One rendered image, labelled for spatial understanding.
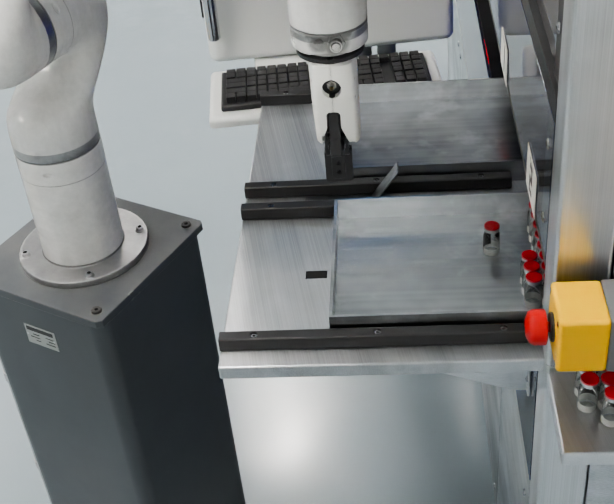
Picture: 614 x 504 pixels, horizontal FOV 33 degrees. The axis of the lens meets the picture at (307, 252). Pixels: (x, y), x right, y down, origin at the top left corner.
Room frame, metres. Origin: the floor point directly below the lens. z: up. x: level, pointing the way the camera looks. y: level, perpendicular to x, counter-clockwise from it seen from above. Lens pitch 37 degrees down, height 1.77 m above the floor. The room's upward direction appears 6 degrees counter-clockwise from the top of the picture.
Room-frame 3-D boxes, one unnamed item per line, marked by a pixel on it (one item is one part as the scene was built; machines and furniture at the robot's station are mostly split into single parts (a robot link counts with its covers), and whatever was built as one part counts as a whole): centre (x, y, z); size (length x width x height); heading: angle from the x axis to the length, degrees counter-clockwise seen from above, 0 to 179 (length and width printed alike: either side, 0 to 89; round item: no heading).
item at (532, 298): (1.01, -0.28, 0.90); 0.02 x 0.02 x 0.05
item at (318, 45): (1.05, -0.05, 1.27); 0.09 x 0.08 x 0.03; 175
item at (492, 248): (1.13, -0.25, 0.90); 0.02 x 0.02 x 0.04
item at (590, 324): (0.84, -0.29, 1.00); 0.08 x 0.07 x 0.07; 84
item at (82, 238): (1.27, 0.33, 0.95); 0.19 x 0.19 x 0.18
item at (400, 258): (1.10, -0.20, 0.90); 0.34 x 0.26 x 0.04; 84
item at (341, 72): (1.05, -0.05, 1.21); 0.10 x 0.08 x 0.11; 175
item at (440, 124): (1.44, -0.24, 0.90); 0.34 x 0.26 x 0.04; 84
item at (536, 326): (0.85, -0.25, 0.99); 0.04 x 0.04 x 0.04; 84
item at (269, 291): (1.28, -0.15, 0.87); 0.70 x 0.48 x 0.02; 174
